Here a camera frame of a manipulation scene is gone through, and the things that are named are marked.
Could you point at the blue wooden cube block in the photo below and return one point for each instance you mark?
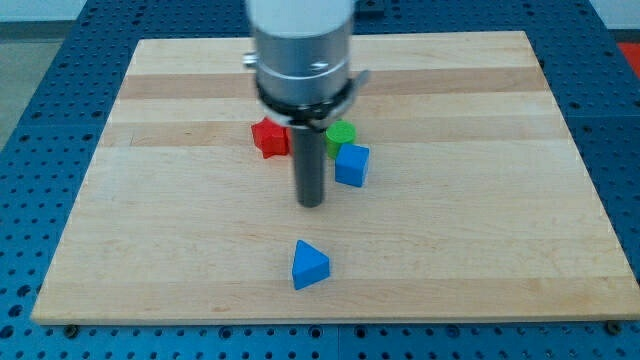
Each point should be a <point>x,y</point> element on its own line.
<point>351,165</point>

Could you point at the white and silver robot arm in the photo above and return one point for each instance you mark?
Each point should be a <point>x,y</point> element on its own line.
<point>301,60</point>

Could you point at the blue wooden triangle block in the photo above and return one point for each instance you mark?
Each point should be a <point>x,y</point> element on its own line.
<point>310,265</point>

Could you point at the red wooden star block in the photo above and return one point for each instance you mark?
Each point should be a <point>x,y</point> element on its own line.
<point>270,138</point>

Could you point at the light wooden board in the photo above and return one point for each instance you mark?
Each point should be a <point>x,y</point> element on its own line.
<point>477,206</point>

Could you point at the green wooden cylinder block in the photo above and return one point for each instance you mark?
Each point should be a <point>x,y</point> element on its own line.
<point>339,133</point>

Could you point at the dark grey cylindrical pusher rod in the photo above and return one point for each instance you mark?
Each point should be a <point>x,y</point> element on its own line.
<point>308,150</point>

